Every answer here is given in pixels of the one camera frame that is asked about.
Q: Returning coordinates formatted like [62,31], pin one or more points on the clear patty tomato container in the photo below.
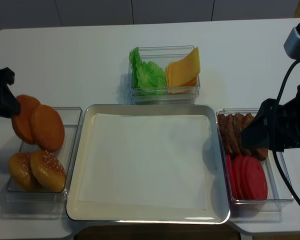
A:
[278,194]

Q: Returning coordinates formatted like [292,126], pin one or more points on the orange bun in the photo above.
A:
[47,128]
[21,122]

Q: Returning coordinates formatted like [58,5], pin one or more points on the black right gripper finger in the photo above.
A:
[262,132]

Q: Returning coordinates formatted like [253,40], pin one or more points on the green lettuce leaf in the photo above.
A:
[148,78]

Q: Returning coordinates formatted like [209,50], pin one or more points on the left sesame bun top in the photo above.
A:
[19,168]

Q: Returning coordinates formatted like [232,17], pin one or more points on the brown meat patty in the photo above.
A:
[238,127]
[259,153]
[221,119]
[231,135]

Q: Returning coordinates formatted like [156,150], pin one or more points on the flat cheese slice stack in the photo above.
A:
[180,77]

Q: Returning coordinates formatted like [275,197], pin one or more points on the upright cheese slice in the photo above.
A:
[190,63]

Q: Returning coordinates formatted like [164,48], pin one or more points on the clear bun container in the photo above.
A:
[72,121]

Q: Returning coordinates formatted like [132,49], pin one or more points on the clear lettuce cheese container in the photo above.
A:
[163,56]

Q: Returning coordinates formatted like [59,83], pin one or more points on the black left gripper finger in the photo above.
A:
[11,105]

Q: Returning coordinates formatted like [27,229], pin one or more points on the right sesame bun top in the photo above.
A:
[48,171]

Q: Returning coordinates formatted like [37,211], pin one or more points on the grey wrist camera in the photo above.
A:
[292,43]

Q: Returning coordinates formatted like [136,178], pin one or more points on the white metal tray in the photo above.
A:
[217,210]

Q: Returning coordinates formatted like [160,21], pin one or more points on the red tomato slice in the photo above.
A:
[256,180]
[236,168]
[231,177]
[243,178]

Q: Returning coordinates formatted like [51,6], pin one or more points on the sesame bun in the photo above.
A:
[19,168]
[48,171]

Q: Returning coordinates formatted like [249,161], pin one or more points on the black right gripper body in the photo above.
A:
[289,123]

